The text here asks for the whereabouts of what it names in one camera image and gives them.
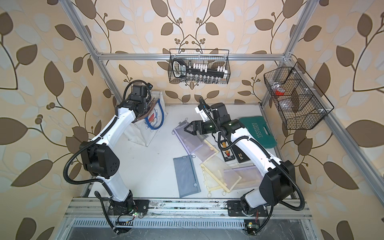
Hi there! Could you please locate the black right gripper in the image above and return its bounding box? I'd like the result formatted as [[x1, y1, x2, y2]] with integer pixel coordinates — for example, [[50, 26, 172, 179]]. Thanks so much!
[[185, 120, 221, 136]]

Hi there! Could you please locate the white canvas tote bag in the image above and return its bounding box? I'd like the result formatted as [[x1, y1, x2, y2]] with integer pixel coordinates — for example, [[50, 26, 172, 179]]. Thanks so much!
[[124, 91, 168, 147]]

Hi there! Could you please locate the grey blue mesh pouch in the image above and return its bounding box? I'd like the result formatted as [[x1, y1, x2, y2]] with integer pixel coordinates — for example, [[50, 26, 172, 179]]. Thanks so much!
[[173, 155, 201, 198]]

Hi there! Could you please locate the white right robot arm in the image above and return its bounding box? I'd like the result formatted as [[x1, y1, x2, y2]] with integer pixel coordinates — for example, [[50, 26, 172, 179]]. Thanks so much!
[[185, 98, 305, 216]]

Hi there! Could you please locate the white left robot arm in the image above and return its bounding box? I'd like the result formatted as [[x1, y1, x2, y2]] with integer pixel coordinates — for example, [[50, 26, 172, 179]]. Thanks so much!
[[63, 80, 153, 214]]

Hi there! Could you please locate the purple yellow trimmed pouch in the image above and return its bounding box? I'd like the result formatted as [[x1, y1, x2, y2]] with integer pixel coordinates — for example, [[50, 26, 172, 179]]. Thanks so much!
[[193, 140, 219, 162]]

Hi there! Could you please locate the yellow trimmed mesh pouch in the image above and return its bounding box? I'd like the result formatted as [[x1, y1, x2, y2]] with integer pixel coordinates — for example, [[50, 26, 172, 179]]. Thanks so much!
[[200, 156, 242, 197]]

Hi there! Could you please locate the black yellow battery pack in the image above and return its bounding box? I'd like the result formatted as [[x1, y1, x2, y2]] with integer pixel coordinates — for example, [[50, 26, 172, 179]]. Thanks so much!
[[221, 146, 250, 164]]

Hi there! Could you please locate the black socket tool set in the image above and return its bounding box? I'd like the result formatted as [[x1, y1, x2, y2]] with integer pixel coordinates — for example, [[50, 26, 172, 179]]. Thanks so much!
[[171, 59, 230, 79]]

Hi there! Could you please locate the green plastic tool case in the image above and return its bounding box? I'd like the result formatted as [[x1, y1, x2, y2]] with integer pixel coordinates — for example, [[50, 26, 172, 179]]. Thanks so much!
[[239, 116, 277, 149]]

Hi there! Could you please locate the red item in basket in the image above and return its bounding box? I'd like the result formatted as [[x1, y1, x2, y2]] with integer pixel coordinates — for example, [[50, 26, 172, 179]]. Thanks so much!
[[274, 86, 286, 97]]

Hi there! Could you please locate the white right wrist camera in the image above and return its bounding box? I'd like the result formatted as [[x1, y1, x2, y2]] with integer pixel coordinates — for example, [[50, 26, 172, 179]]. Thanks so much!
[[195, 105, 210, 122]]

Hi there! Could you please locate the back wall wire basket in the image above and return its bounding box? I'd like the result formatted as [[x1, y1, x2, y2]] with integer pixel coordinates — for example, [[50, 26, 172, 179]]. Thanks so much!
[[168, 48, 231, 85]]

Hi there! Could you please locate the wall wire basket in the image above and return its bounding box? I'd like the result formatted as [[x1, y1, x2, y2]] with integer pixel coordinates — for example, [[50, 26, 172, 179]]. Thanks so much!
[[264, 62, 335, 130], [168, 48, 231, 85]]

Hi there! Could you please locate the right wall wire basket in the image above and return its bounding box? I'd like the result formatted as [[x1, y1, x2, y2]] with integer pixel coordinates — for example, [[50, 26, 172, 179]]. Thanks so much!
[[264, 62, 335, 130]]

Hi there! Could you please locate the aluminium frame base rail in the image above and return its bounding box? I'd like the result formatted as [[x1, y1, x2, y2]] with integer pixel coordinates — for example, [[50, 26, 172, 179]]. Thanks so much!
[[61, 198, 314, 232]]

